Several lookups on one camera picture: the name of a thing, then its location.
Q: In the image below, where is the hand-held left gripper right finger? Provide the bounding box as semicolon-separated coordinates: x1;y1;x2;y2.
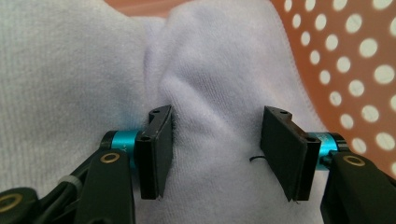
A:
260;105;348;203

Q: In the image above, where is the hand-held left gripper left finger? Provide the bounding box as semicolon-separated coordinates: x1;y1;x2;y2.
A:
100;105;175;201

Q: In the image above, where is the lilac printed towel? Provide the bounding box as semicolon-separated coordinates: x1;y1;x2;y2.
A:
0;0;332;224

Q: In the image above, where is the pink perforated plastic basket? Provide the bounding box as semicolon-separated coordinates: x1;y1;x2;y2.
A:
104;0;396;179

